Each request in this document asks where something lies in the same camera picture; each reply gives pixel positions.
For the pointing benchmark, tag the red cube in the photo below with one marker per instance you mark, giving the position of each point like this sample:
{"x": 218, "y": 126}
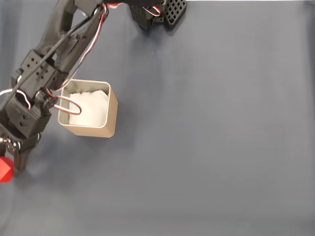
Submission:
{"x": 5, "y": 169}

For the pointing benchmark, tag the tan metal box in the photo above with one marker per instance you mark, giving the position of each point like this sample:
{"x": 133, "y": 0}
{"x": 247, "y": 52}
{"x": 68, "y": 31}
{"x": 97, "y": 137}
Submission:
{"x": 112, "y": 115}

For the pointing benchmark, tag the white tissue paper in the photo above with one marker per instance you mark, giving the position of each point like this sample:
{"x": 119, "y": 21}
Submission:
{"x": 96, "y": 110}

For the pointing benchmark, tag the blue table mat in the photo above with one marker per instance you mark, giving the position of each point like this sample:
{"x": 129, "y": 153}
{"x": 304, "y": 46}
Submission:
{"x": 197, "y": 123}

